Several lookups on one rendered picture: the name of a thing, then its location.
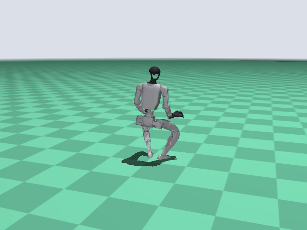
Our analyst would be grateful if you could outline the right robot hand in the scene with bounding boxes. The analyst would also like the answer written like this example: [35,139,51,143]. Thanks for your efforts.
[169,111,184,119]

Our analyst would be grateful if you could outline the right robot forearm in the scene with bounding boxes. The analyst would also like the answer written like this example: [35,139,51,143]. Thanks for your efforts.
[165,104,172,119]

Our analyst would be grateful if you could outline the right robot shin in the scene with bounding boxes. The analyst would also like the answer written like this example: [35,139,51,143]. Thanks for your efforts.
[162,131,180,156]

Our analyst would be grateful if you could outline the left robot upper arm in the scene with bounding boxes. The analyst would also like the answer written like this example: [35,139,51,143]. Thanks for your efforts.
[134,83,143,105]

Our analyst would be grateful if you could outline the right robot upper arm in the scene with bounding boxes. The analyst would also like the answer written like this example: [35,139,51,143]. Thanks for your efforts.
[160,86,169,109]

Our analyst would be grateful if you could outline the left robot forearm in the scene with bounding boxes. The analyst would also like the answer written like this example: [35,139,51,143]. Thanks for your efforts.
[135,104,146,114]

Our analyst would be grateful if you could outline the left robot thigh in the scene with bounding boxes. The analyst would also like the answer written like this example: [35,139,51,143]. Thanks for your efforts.
[136,115,150,132]

